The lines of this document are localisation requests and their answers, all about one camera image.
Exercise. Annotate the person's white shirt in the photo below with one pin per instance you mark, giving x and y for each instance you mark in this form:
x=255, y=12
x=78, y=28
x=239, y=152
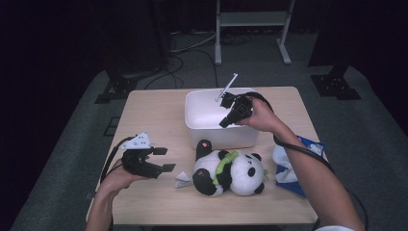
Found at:
x=333, y=228

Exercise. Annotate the black stand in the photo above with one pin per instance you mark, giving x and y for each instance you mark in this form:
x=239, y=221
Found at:
x=335, y=85
x=117, y=86

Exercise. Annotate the white plastic bin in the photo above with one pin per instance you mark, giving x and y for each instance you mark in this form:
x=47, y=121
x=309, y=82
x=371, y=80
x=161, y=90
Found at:
x=205, y=112

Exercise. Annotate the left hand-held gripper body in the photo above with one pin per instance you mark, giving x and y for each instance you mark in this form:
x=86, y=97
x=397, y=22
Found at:
x=138, y=160

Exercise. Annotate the person's left hand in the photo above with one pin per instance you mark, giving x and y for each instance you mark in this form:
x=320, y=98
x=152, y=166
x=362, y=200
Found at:
x=115, y=179

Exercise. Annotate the blue wet wipe pack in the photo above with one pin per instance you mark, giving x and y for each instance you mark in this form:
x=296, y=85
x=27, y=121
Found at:
x=288, y=187

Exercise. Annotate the white wet wipe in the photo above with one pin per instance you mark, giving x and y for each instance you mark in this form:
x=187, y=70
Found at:
x=284, y=163

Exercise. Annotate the white metal stand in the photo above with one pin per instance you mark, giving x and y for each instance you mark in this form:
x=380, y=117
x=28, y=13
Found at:
x=253, y=19

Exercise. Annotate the black tape square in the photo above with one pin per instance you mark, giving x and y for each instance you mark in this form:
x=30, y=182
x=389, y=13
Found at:
x=106, y=126

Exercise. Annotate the panda plush toy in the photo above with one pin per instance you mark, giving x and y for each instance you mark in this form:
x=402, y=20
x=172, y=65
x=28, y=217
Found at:
x=243, y=173

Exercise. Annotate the person's right hand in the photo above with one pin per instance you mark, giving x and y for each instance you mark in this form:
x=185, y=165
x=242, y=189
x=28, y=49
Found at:
x=263, y=117

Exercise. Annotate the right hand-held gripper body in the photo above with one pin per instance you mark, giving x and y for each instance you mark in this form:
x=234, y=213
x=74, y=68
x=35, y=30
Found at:
x=239, y=106

